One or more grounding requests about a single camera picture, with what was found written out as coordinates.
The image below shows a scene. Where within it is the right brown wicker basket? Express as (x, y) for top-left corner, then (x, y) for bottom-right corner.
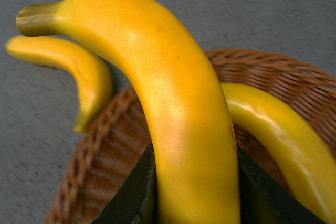
(46, 49), (335, 223)

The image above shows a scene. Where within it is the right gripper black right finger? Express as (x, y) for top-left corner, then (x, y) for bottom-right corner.
(237, 147), (324, 224)

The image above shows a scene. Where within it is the long yellow banana in basket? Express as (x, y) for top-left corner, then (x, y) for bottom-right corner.
(221, 82), (335, 223)

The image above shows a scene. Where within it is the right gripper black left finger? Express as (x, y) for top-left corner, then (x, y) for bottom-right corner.
(93, 144), (157, 224)

